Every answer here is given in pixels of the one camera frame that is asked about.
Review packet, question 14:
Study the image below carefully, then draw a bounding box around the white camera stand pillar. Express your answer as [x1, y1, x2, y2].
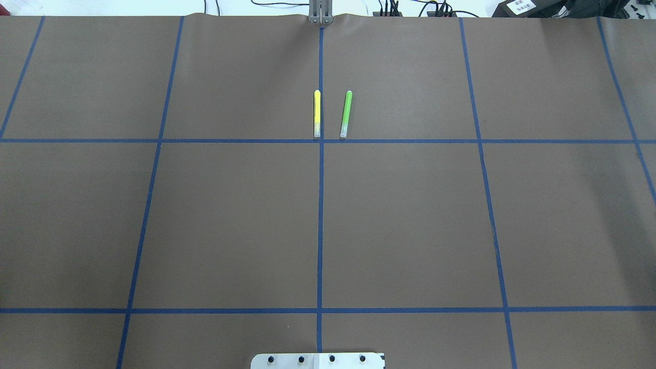
[250, 352, 386, 368]

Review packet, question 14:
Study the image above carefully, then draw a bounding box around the aluminium frame post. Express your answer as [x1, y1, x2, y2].
[307, 0, 334, 26]

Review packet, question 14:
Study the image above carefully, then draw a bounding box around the yellow highlighter pen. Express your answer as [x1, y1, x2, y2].
[313, 89, 321, 138]

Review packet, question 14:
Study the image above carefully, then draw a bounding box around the black usb hub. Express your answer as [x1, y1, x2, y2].
[372, 3, 403, 17]

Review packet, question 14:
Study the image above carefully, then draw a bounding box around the green highlighter pen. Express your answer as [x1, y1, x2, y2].
[339, 90, 353, 139]

